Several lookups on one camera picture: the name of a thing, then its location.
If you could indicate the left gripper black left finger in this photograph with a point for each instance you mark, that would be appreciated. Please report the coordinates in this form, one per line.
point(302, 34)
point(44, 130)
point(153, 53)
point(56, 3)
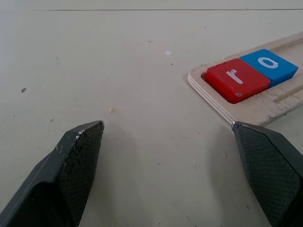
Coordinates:
point(54, 184)

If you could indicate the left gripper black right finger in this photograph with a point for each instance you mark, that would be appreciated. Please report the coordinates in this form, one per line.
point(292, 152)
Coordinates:
point(270, 170)

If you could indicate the wooden letter tile tray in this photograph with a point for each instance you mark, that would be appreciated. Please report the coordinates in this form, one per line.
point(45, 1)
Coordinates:
point(265, 105)

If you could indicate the blue letter o tile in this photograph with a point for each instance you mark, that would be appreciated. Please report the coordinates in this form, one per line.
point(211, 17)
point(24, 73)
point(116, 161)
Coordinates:
point(284, 71)

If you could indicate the red letter r tile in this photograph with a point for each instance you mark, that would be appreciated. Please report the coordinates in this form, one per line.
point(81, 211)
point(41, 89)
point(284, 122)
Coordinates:
point(220, 79)

